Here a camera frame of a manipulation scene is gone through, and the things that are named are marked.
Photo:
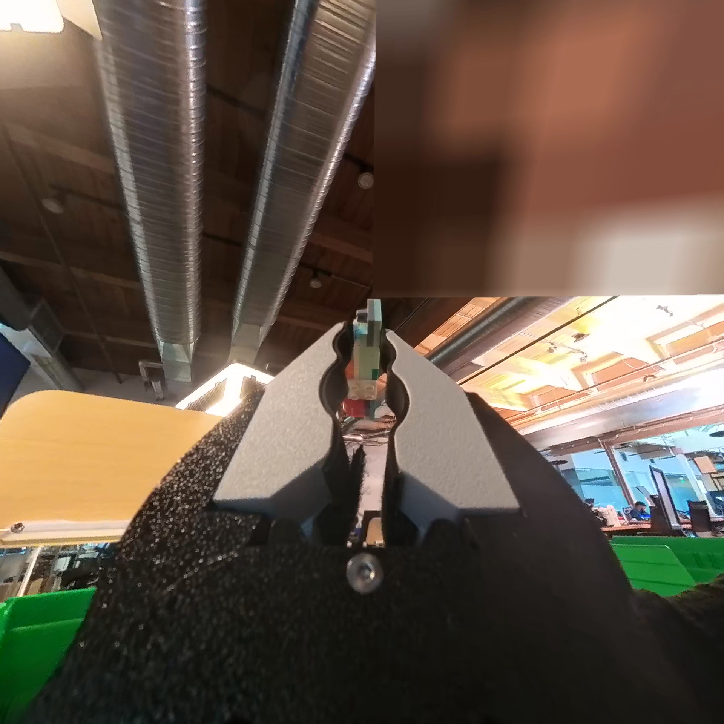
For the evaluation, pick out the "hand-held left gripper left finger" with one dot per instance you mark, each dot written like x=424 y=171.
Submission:
x=271 y=441

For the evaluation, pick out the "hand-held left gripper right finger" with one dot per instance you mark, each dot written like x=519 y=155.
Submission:
x=452 y=447

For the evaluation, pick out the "colourful rainbow lego model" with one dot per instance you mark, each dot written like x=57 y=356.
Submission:
x=367 y=350

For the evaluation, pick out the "bright studio light panel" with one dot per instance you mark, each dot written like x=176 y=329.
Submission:
x=220 y=390

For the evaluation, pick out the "black computer monitor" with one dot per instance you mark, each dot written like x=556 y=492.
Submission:
x=664 y=498

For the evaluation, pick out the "long dark ceiling duct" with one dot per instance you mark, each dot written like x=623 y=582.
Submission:
x=481 y=333

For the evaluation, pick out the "silver ceiling duct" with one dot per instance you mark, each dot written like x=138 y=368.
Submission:
x=152 y=169
x=300 y=141

